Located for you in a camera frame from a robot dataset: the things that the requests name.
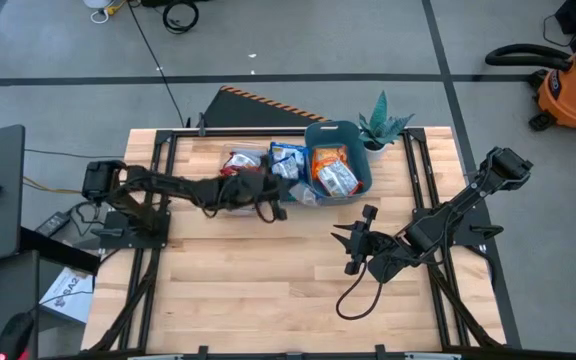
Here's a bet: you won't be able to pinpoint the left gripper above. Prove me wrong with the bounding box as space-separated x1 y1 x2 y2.
237 167 300 222

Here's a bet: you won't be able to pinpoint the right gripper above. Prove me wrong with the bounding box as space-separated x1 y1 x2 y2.
330 204 394 276

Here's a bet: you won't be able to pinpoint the orange Maruchan ramen pack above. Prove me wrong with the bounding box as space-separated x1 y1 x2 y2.
311 145 350 174
315 159 364 198

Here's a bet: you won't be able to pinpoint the small teal bin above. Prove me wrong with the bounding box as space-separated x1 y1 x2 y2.
267 144 313 205

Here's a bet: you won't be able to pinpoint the clear plastic bin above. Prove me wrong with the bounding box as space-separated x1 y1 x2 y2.
219 142 270 217

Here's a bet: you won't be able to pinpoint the large blue-grey bin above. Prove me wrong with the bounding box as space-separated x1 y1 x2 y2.
303 119 374 207

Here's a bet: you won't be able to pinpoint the black ramp with orange stripes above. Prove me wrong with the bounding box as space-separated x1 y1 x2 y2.
202 84 331 129

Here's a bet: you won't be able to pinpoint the potted green plant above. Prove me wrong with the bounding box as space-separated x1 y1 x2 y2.
357 90 416 154

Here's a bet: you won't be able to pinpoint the black power adapter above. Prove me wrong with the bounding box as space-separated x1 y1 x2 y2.
34 210 73 239

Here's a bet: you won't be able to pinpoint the white printed carton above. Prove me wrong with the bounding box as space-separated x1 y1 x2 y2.
39 267 96 324

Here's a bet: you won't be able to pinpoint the orange shop vacuum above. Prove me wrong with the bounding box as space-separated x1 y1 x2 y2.
484 34 576 146

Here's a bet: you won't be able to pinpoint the dark grey desk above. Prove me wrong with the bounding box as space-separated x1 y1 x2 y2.
0 227 102 360

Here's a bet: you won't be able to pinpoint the black computer mouse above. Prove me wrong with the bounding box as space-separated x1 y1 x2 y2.
0 312 35 360

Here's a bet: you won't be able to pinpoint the black metal table frame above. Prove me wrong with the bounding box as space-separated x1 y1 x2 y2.
87 127 522 360

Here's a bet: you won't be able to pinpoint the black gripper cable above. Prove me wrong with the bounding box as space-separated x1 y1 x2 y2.
335 259 387 322

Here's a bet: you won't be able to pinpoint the long black floor cable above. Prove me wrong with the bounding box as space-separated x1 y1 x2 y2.
126 0 189 129

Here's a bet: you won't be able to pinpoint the coiled black cable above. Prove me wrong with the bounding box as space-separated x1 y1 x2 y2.
161 0 201 36

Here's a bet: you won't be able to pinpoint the yellow cable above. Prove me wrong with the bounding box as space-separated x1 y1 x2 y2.
22 175 82 197

